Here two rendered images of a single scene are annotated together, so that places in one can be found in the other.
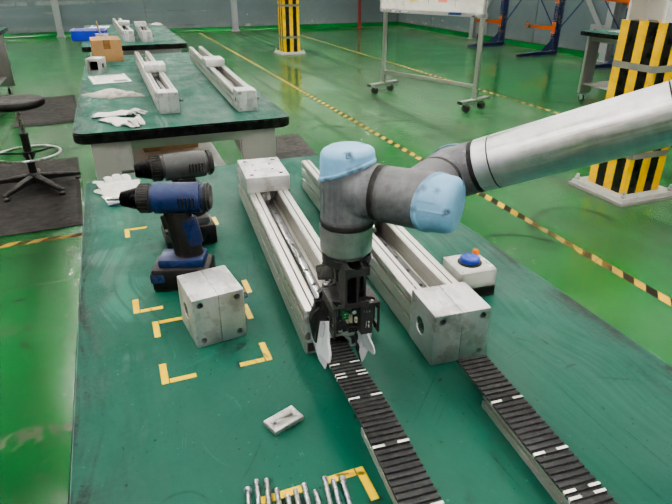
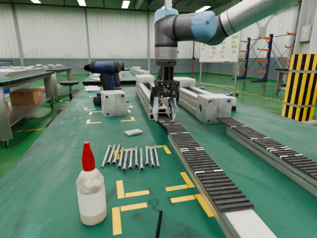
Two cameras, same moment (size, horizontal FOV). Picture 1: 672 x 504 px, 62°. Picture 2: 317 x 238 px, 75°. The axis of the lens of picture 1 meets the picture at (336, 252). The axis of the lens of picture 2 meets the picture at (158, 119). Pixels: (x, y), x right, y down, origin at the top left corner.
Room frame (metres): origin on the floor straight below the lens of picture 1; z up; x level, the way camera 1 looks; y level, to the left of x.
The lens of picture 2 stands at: (0.01, -0.08, 1.00)
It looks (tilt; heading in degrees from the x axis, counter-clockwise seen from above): 16 degrees down; 7
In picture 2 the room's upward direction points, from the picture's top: straight up
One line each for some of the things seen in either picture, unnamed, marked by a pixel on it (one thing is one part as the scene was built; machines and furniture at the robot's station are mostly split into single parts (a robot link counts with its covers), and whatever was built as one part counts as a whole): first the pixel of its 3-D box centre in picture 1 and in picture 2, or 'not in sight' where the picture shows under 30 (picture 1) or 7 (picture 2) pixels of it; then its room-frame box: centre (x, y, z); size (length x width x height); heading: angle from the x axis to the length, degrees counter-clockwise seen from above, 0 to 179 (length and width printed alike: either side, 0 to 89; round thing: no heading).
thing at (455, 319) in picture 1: (454, 321); (216, 108); (0.80, -0.20, 0.83); 0.12 x 0.09 x 0.10; 107
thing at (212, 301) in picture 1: (218, 303); (116, 102); (0.86, 0.21, 0.83); 0.11 x 0.10 x 0.10; 119
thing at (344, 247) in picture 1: (348, 237); (166, 55); (0.72, -0.02, 1.02); 0.08 x 0.08 x 0.05
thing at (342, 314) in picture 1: (347, 289); (166, 80); (0.72, -0.02, 0.94); 0.09 x 0.08 x 0.12; 17
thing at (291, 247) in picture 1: (283, 233); (149, 93); (1.17, 0.12, 0.82); 0.80 x 0.10 x 0.09; 17
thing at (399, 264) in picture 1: (361, 224); (181, 92); (1.22, -0.06, 0.82); 0.80 x 0.10 x 0.09; 17
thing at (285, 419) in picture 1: (283, 420); (133, 132); (0.61, 0.07, 0.78); 0.05 x 0.03 x 0.01; 131
